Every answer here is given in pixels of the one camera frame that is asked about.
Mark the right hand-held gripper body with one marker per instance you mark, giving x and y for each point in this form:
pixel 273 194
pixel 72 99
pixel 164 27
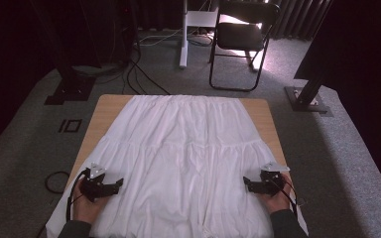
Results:
pixel 271 185

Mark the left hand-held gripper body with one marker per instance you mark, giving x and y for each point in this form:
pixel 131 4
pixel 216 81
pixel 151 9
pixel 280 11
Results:
pixel 92 188

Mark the white skirt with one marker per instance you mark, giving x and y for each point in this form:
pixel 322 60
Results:
pixel 185 148

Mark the person's right hand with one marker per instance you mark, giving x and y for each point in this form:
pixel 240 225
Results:
pixel 279 203

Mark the person's left hand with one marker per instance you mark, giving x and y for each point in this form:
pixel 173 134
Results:
pixel 86 210

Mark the black slanted stand with base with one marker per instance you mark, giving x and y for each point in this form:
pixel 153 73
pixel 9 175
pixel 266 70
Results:
pixel 306 99

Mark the black stand with square base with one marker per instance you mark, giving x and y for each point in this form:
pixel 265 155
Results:
pixel 71 91

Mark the black folding chair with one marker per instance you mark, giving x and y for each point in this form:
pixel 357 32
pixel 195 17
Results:
pixel 239 36

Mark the white desk leg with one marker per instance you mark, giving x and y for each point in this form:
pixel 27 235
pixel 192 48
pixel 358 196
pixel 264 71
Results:
pixel 183 49

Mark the dark pleated curtain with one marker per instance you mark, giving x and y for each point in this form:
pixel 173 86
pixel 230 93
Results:
pixel 297 16

